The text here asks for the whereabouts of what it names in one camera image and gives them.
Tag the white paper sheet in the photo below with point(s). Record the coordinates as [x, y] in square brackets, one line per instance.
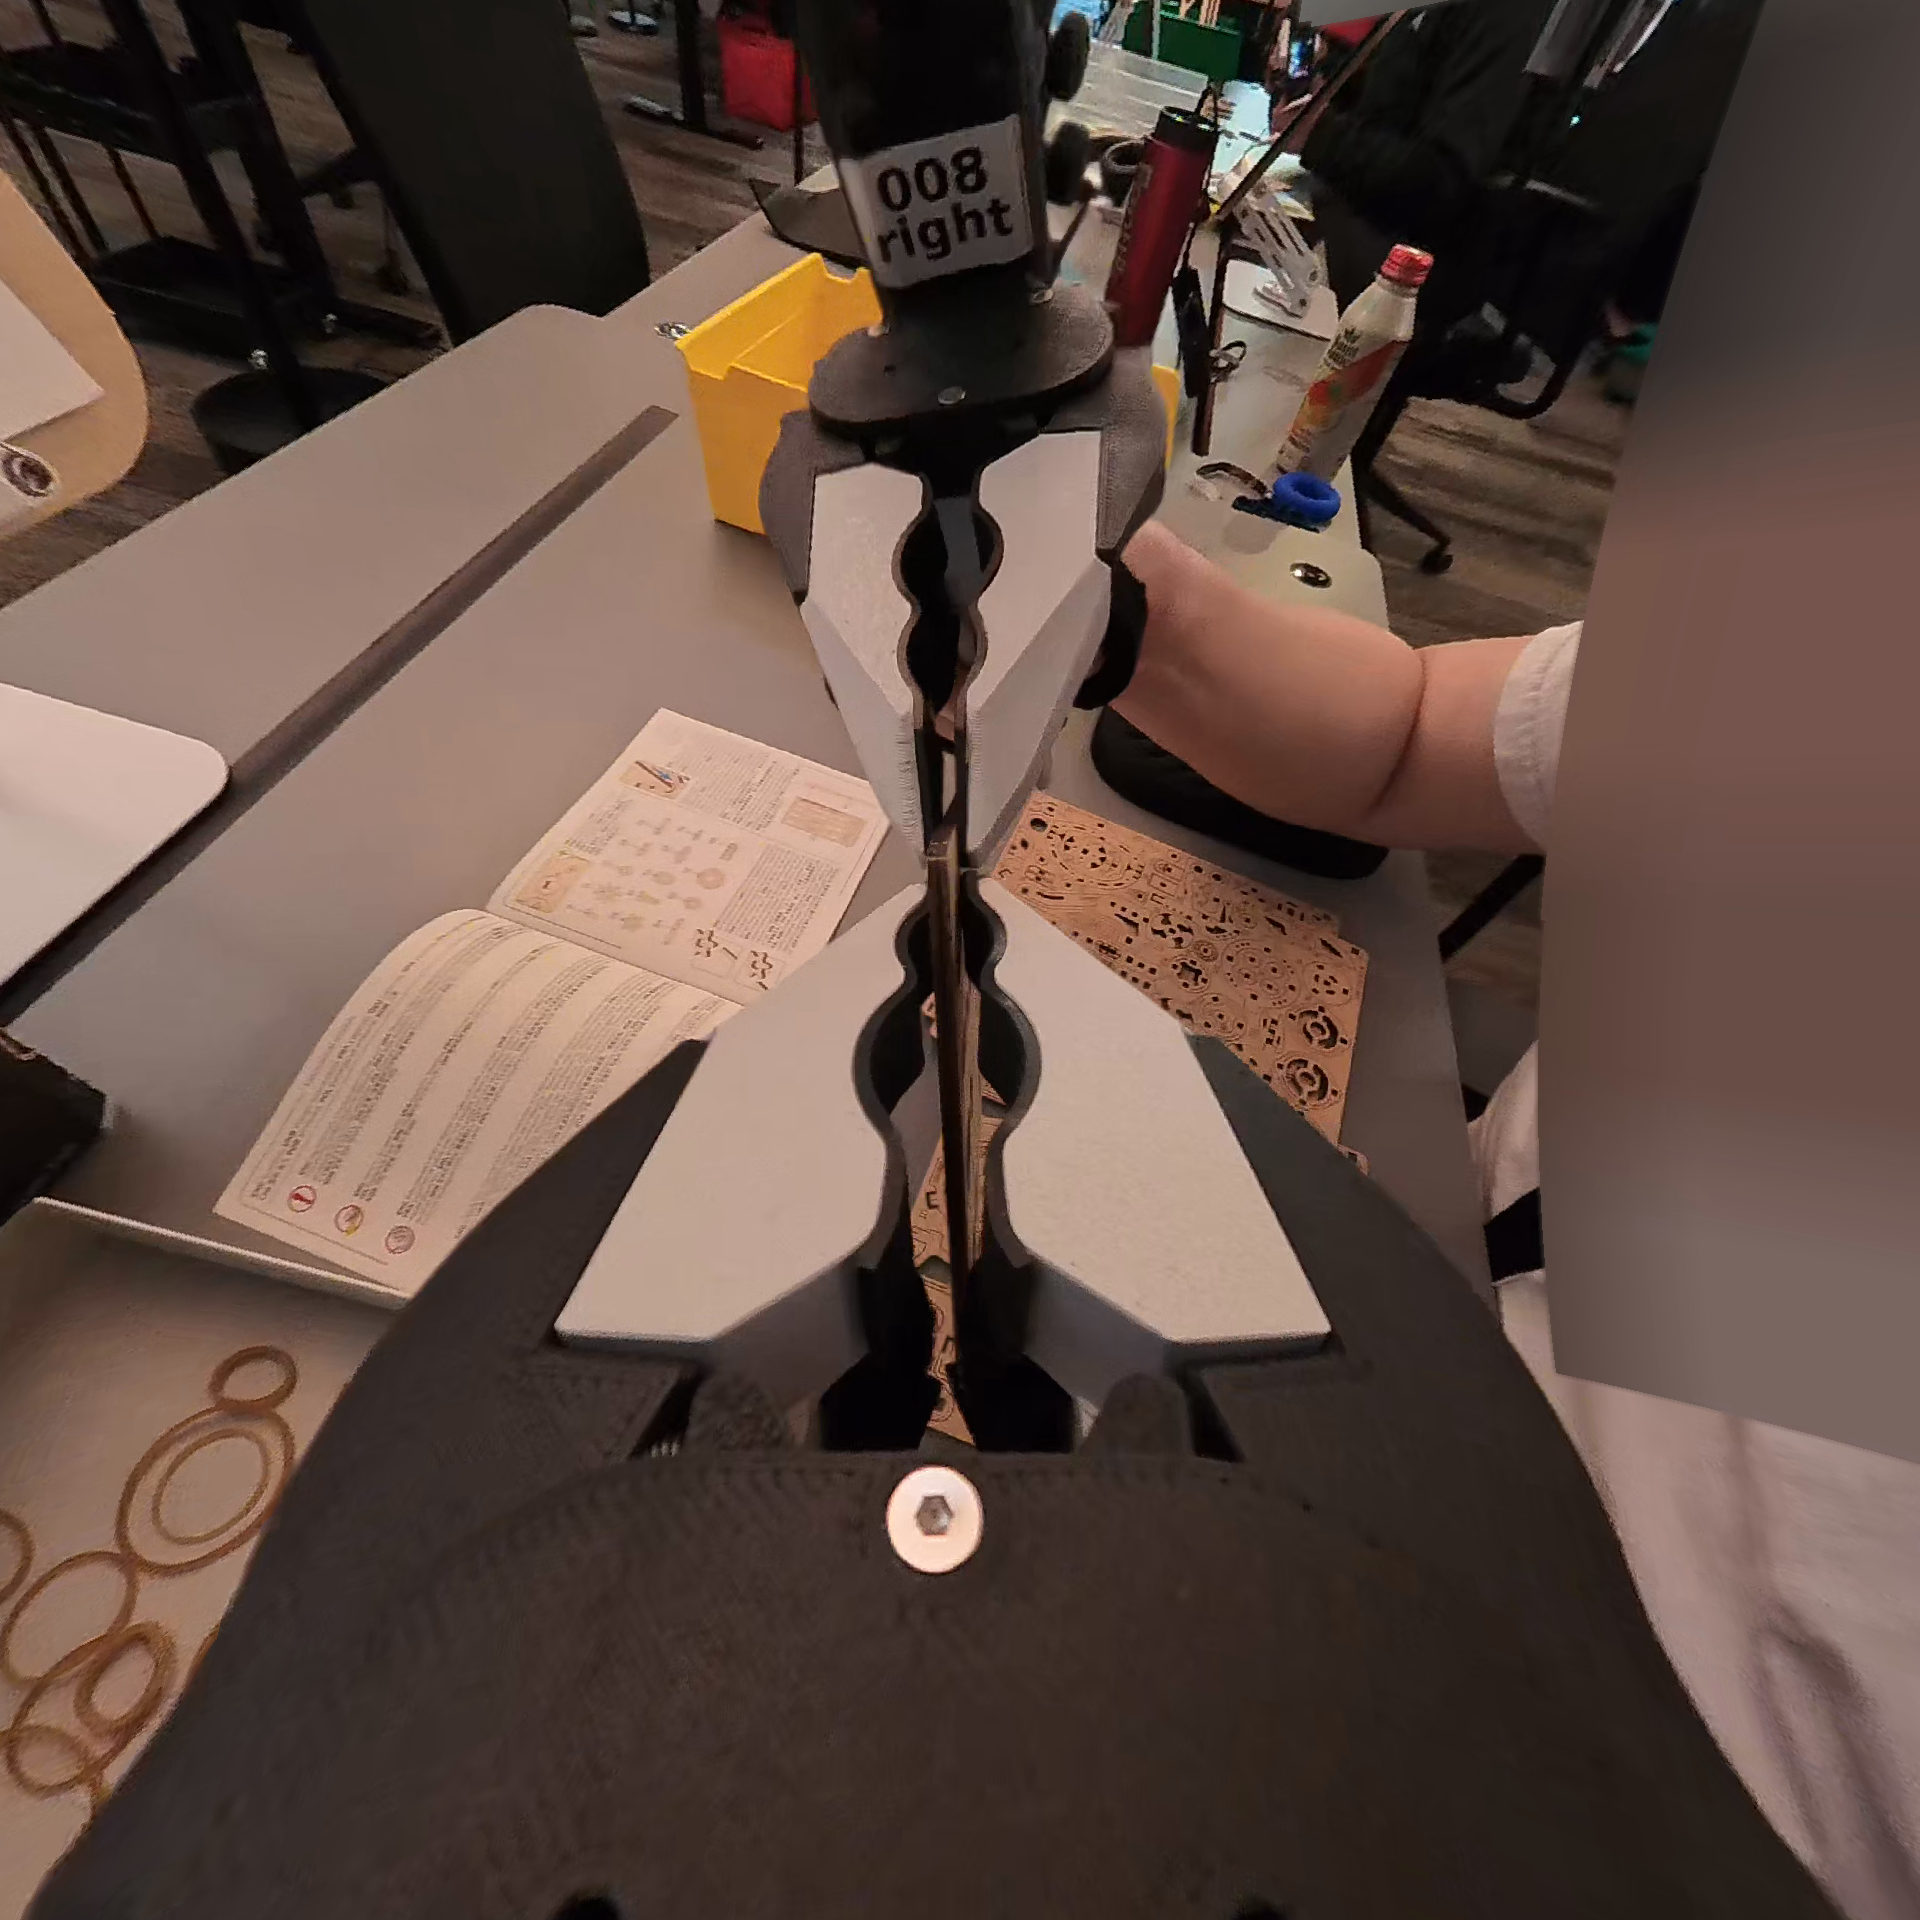
[37, 359]

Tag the black box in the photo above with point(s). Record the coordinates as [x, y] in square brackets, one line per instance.
[44, 1125]

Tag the green crate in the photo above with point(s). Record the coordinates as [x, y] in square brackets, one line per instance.
[1184, 31]

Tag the beige rounded board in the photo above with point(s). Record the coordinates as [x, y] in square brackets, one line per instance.
[120, 436]

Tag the red bag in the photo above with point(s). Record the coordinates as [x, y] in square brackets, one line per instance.
[764, 77]

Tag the black round stand base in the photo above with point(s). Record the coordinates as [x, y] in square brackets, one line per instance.
[292, 422]

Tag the laser-cut wooden parts sheet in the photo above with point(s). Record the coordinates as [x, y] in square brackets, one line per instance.
[1200, 961]

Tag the yellow plastic bin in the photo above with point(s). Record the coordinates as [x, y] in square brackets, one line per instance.
[751, 436]

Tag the white rounded board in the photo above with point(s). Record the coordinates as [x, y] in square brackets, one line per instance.
[89, 810]

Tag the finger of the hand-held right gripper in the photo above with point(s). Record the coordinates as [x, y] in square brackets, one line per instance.
[855, 599]
[1043, 599]

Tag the thin wooden model sheet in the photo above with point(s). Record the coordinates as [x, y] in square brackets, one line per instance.
[943, 1021]

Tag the juice bottle with red cap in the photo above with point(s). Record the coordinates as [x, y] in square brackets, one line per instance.
[1349, 376]

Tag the white plastic device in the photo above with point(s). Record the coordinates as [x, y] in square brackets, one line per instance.
[1283, 270]

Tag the person's right forearm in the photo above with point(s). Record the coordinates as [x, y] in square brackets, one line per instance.
[1319, 721]

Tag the wooden rings in tray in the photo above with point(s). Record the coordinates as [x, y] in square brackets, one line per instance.
[89, 1652]

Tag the red water bottle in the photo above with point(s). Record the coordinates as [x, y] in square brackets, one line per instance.
[1154, 241]

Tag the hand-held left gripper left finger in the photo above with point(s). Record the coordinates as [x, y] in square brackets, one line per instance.
[733, 1185]

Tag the black flat plate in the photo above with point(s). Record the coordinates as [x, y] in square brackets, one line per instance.
[810, 217]

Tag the person's right hand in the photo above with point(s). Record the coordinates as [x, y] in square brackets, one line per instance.
[1167, 599]

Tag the open instruction booklet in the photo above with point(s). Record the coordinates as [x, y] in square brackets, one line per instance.
[493, 1049]

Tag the black padded wrist rest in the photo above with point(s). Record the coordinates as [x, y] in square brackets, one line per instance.
[1171, 797]

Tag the black metal rack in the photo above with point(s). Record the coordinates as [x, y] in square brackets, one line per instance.
[149, 150]

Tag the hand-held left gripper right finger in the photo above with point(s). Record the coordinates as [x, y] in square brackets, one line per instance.
[1154, 1200]

